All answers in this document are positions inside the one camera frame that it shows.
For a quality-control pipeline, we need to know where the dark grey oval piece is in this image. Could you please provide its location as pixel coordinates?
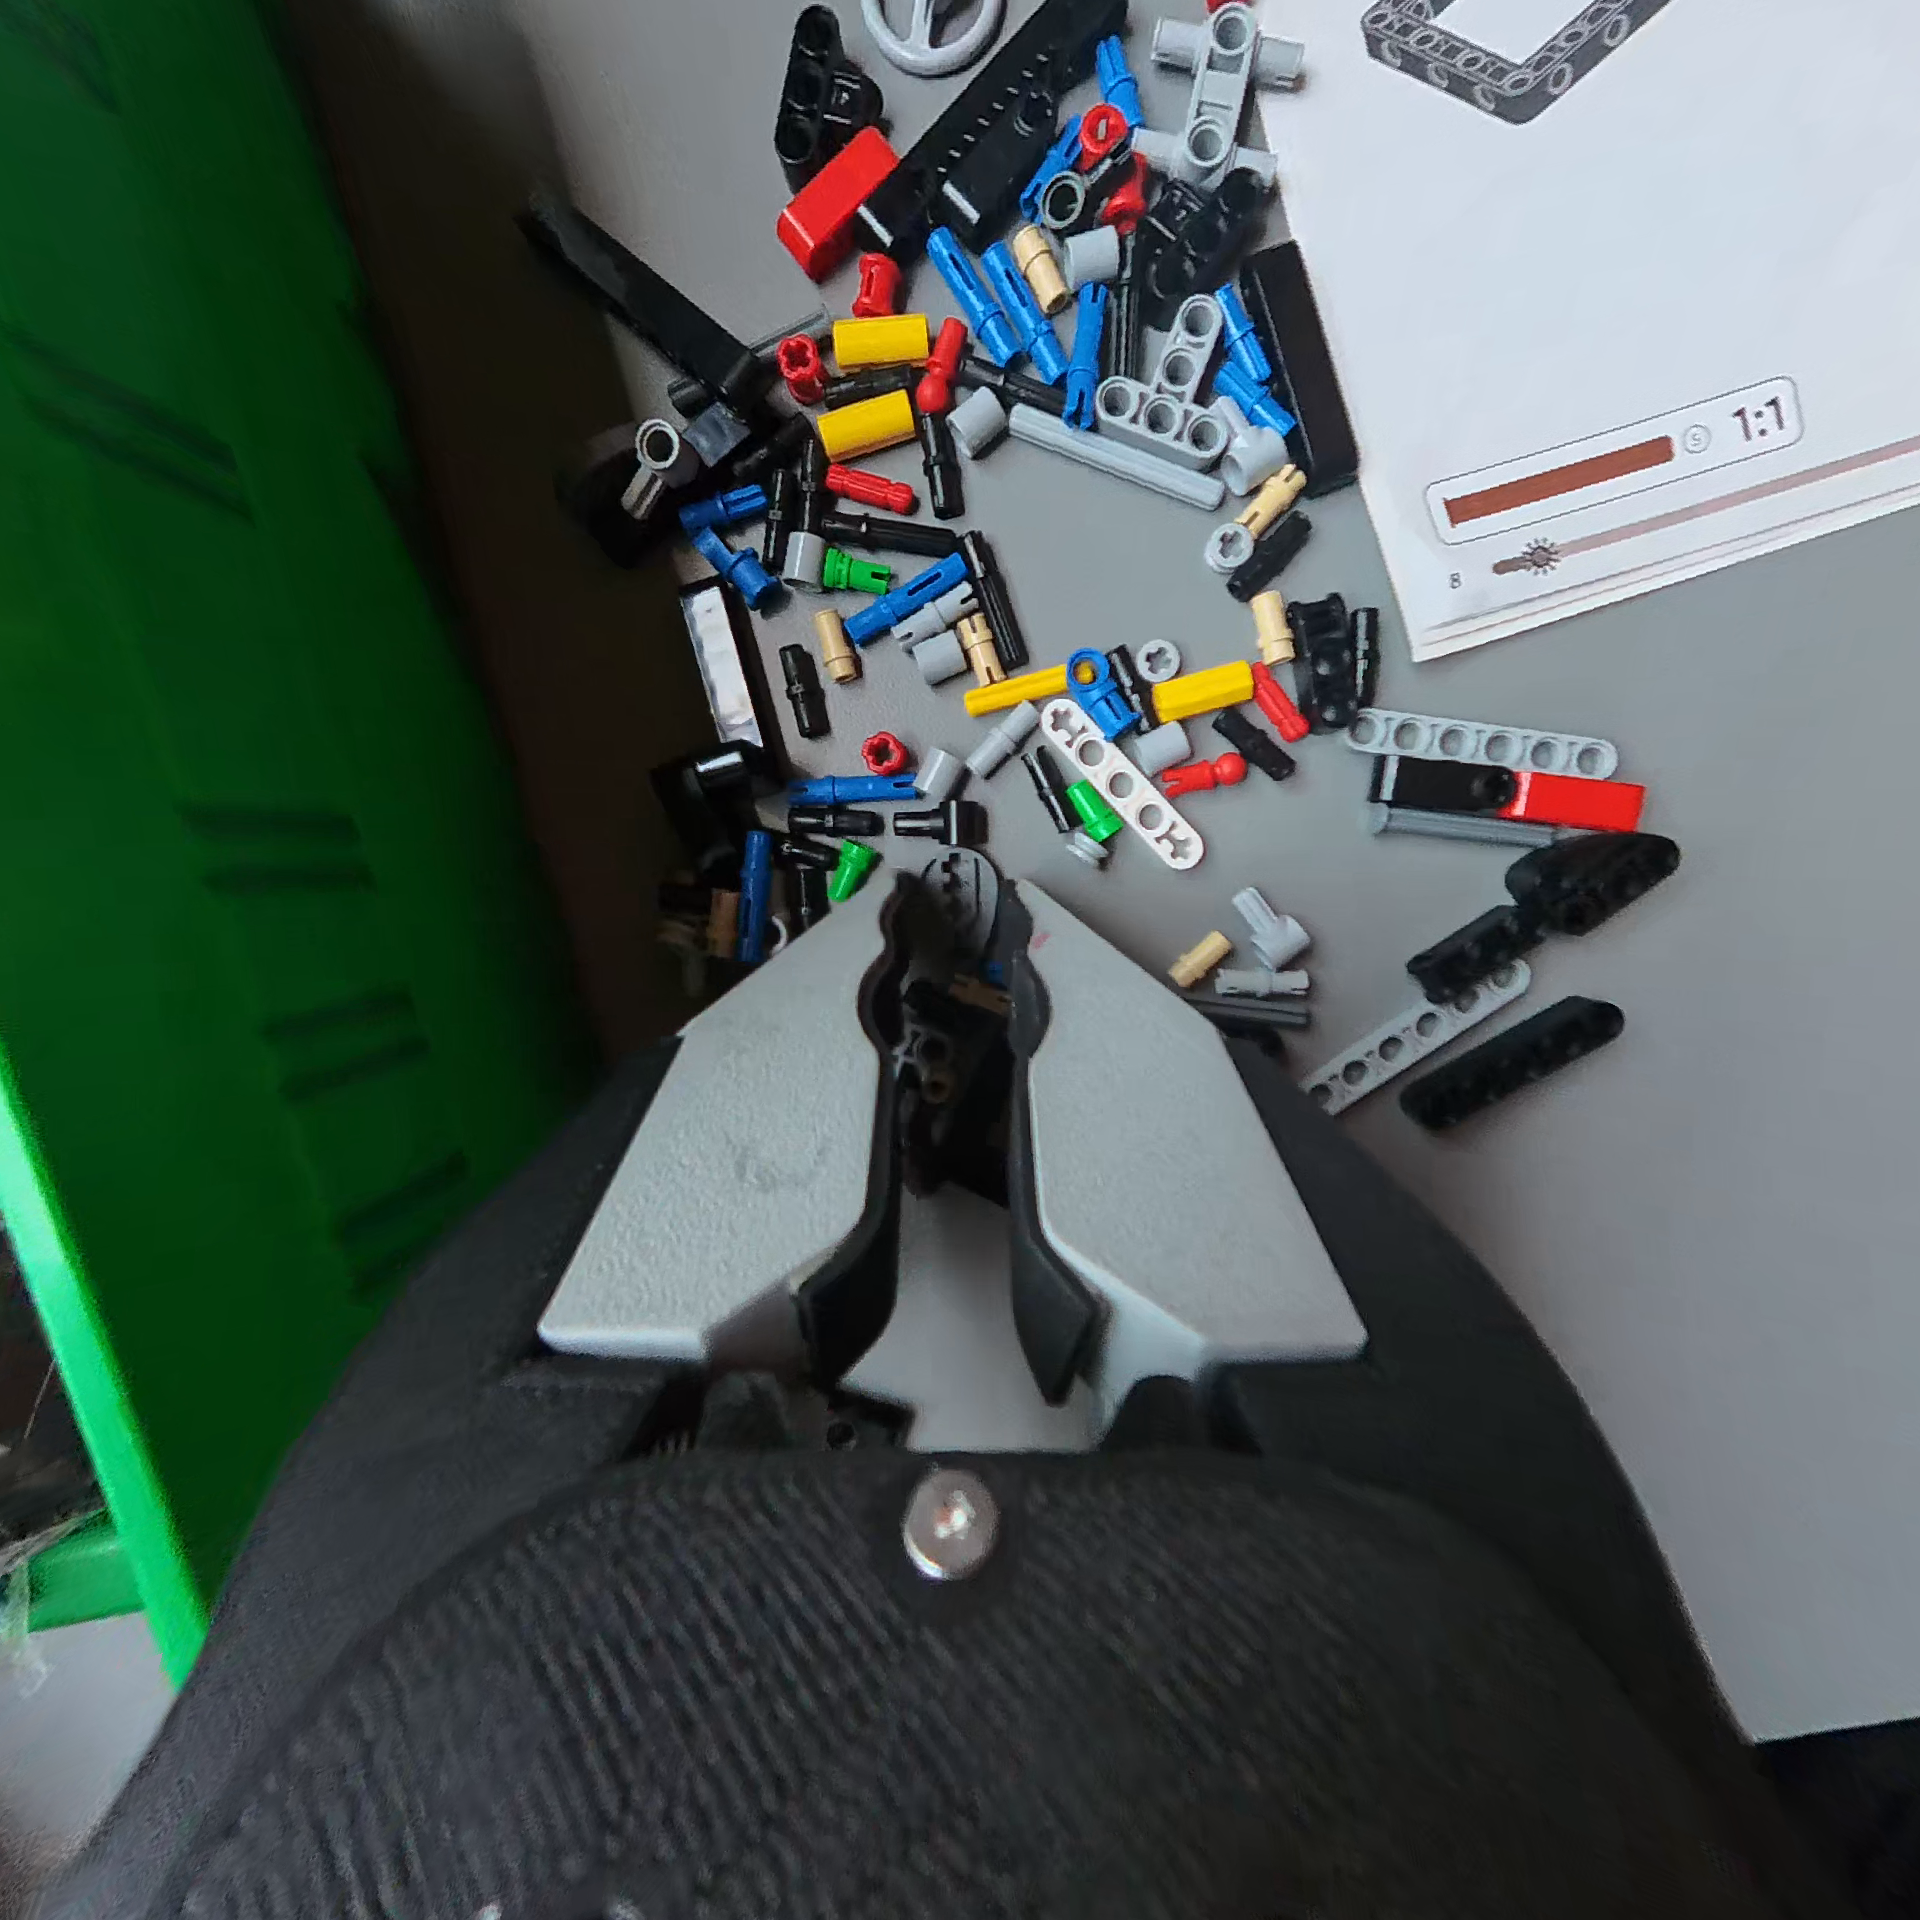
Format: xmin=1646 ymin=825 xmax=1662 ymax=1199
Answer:
xmin=919 ymin=848 xmax=1033 ymax=970

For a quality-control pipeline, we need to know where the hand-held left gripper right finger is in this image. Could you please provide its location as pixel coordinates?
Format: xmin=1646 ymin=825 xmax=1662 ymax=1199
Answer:
xmin=1001 ymin=881 xmax=1369 ymax=1409

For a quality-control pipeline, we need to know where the white instruction booklet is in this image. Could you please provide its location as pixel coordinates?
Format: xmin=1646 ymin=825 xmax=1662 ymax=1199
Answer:
xmin=1253 ymin=0 xmax=1920 ymax=666

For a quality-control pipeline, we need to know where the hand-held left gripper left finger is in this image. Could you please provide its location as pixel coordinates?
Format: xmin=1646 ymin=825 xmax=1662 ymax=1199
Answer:
xmin=537 ymin=872 xmax=921 ymax=1391

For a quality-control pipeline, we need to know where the green plastic bin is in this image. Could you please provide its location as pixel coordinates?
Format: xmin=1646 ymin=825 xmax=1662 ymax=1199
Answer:
xmin=0 ymin=0 xmax=600 ymax=1659

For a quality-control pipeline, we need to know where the pile of plastic building pieces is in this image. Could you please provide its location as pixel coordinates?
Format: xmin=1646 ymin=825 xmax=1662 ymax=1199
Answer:
xmin=517 ymin=0 xmax=1685 ymax=1202

